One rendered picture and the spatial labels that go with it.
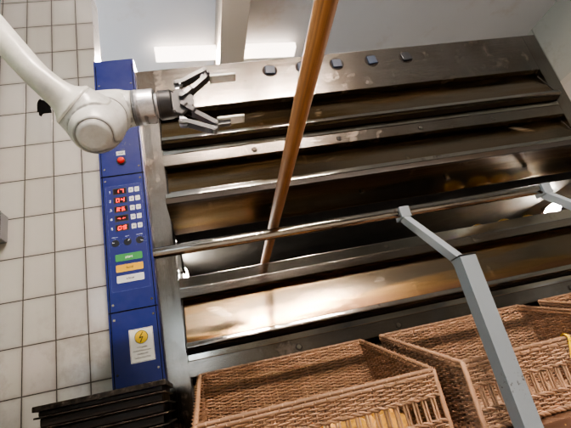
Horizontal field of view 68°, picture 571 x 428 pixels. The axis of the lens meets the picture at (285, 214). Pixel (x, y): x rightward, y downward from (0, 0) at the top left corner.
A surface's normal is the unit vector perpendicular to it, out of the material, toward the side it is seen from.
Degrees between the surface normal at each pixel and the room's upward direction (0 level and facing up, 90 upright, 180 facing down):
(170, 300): 90
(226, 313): 70
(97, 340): 90
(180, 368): 90
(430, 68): 90
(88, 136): 145
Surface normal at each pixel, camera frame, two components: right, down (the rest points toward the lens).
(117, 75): 0.10, -0.39
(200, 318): 0.03, -0.67
